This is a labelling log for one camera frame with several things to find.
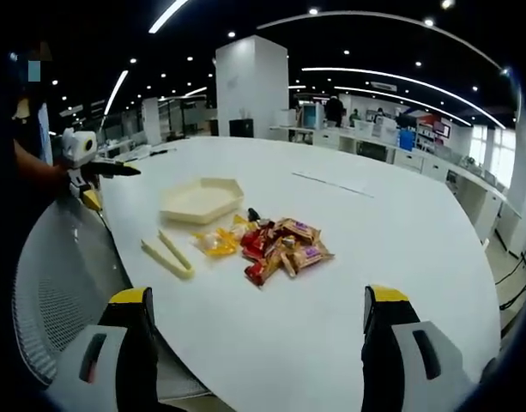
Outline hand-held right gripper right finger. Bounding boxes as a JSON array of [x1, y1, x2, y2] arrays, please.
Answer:
[[360, 282, 478, 412]]

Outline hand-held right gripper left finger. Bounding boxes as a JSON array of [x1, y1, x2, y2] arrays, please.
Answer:
[[51, 286, 161, 412]]

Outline cream hexagonal container tray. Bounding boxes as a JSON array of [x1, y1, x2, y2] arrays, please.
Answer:
[[159, 175, 245, 227]]

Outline cream plastic food tongs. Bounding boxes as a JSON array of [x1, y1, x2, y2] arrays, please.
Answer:
[[140, 228, 196, 282]]

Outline yellow food packets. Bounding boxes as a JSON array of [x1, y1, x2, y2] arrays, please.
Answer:
[[190, 214, 251, 259]]

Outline brown purple-label food packet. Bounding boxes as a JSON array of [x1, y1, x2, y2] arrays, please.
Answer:
[[275, 217, 323, 242], [287, 243, 336, 270]]

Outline red food snack packet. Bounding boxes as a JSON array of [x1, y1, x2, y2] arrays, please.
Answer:
[[244, 260, 275, 288], [239, 223, 275, 259]]

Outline grey mesh office chair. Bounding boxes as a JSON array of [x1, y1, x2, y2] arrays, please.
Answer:
[[12, 195, 215, 404]]

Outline person's dark clothed body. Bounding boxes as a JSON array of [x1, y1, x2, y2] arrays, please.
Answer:
[[0, 40, 57, 387]]

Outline black cabinet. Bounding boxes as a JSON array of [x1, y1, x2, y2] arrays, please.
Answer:
[[228, 118, 256, 139]]

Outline white square pillar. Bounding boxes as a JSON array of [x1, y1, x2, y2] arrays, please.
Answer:
[[215, 34, 290, 141]]

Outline long white counter desk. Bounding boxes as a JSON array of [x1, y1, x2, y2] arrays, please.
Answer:
[[269, 124, 523, 258]]

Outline blue storage box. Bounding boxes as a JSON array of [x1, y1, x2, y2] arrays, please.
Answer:
[[398, 128, 417, 151]]

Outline white storage bin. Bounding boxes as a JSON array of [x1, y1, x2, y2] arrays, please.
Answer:
[[354, 118, 384, 139]]

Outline black floor cables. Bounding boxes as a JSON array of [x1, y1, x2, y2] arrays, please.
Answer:
[[493, 251, 526, 311]]

